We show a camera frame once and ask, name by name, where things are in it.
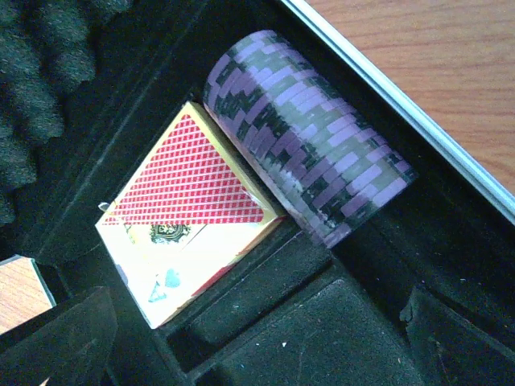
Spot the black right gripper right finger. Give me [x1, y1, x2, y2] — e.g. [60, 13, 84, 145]
[400, 285, 514, 385]

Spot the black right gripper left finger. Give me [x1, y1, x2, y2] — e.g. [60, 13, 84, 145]
[1, 286, 117, 385]

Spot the playing card deck box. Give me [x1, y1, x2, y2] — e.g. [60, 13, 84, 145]
[96, 101, 286, 328]

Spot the purple poker chip stack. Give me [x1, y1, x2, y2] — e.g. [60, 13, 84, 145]
[203, 30, 417, 247]

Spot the aluminium poker case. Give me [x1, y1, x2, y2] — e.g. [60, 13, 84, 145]
[1, 1, 514, 385]

